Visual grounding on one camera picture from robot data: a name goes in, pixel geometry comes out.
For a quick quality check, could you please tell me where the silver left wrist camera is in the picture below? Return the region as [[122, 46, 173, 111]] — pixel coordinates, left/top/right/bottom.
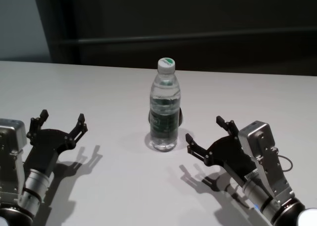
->
[[0, 118, 28, 205]]

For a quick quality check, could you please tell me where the green YES push button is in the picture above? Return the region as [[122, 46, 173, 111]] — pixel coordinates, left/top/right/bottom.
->
[[148, 107, 185, 126]]

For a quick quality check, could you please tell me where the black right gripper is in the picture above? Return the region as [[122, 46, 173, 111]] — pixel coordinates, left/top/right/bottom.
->
[[185, 115, 258, 185]]

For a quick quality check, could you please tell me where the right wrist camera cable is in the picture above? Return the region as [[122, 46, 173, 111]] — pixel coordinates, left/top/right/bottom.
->
[[276, 155, 293, 174]]

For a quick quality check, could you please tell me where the clear water bottle green label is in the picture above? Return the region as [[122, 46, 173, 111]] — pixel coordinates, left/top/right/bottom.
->
[[150, 57, 181, 153]]

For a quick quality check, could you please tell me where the dark grey wall rail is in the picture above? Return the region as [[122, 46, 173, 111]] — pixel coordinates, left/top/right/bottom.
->
[[52, 33, 317, 45]]

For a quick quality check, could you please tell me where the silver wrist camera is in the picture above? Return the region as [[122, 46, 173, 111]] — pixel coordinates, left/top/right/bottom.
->
[[0, 118, 28, 205], [237, 120, 296, 200]]

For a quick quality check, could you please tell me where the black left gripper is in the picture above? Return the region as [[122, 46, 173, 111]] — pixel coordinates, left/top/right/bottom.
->
[[24, 109, 89, 173]]

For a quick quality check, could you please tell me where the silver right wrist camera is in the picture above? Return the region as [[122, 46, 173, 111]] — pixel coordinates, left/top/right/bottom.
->
[[237, 120, 296, 200]]

